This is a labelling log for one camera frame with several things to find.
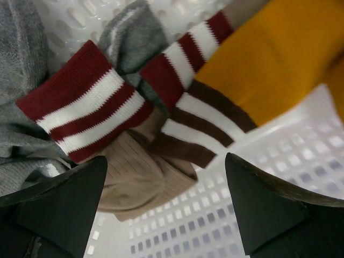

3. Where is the beige sock in basket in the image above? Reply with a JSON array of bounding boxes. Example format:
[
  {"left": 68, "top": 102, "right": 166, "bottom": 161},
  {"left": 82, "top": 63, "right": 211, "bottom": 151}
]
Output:
[{"left": 98, "top": 109, "right": 198, "bottom": 221}]

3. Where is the white plastic laundry basket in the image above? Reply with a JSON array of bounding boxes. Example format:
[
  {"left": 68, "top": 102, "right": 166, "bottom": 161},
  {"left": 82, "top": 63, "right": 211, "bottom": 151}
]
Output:
[{"left": 35, "top": 1, "right": 343, "bottom": 257}]

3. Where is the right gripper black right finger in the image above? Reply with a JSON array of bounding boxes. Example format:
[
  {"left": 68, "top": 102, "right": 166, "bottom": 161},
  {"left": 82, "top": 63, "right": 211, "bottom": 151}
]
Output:
[{"left": 225, "top": 153, "right": 343, "bottom": 257}]

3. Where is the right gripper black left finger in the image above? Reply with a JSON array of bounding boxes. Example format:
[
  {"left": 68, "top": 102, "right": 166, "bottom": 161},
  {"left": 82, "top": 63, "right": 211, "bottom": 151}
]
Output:
[{"left": 1, "top": 156, "right": 108, "bottom": 257}]

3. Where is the mustard sock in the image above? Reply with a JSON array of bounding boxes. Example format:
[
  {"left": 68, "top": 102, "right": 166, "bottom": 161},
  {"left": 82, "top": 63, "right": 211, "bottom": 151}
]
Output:
[{"left": 150, "top": 1, "right": 343, "bottom": 168}]

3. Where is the maroon white striped sock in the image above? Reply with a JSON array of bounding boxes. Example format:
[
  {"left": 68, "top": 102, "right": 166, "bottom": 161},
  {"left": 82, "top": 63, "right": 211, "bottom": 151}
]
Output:
[{"left": 16, "top": 40, "right": 154, "bottom": 163}]

